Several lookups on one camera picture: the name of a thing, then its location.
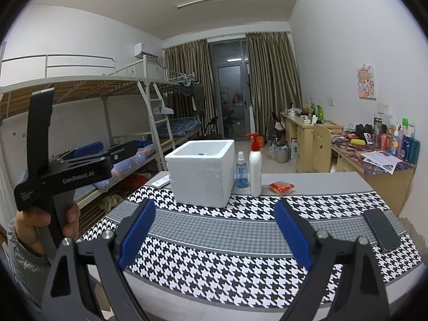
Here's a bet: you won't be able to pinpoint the person's left hand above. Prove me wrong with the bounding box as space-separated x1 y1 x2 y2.
14 201 81 257

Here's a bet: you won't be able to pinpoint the blue plaid quilt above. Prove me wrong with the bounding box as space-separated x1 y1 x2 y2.
94 141 156 192

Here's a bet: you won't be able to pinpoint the red bag under bed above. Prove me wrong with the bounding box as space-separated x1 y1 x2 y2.
120 173 150 191

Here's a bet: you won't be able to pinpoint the orange tissue packet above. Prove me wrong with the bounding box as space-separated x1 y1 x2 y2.
268 181 295 195

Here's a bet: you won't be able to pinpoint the metal bunk bed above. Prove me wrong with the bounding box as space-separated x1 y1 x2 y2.
1 54 194 225

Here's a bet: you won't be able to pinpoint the white remote control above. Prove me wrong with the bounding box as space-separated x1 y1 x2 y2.
151 175 170 188

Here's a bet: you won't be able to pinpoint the houndstooth table mat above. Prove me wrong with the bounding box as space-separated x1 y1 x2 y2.
83 186 422 309

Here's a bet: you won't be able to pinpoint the blue spray bottle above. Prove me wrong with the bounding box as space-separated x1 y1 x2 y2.
235 151 249 189

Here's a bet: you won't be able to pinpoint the white lotion pump bottle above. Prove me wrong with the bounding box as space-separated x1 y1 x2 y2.
246 133 262 197

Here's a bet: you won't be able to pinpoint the white styrofoam box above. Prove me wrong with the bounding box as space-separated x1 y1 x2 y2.
165 140 235 208

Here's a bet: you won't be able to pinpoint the dark smartphone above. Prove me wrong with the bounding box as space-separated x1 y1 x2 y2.
363 209 401 253

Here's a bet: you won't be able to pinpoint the wooden smiley chair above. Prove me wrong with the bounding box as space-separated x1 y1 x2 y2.
313 124 331 173

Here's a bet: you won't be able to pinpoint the black folding chair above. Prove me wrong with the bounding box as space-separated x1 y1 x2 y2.
202 116 221 140

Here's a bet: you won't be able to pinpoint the white air conditioner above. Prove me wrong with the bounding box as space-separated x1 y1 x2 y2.
134 42 162 60

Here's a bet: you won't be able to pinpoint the light wooden desk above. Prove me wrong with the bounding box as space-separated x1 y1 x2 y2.
281 112 416 215

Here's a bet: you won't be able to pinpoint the white papers on desk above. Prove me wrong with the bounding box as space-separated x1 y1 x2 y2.
361 151 401 175

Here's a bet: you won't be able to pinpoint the left olive curtain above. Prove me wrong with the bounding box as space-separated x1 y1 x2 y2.
165 39 216 128

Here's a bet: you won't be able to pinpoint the olive curtain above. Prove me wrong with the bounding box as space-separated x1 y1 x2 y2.
165 39 216 128
246 32 303 136

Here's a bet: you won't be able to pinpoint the right olive curtain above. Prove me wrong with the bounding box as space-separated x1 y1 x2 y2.
246 32 303 136

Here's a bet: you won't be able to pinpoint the glass balcony door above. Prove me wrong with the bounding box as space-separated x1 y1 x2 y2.
209 39 251 140

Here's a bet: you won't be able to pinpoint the blue toiletry bottle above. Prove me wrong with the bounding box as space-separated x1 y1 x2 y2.
406 138 420 165

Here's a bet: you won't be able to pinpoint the anime girl poster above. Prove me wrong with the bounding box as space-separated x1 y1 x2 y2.
356 64 376 99

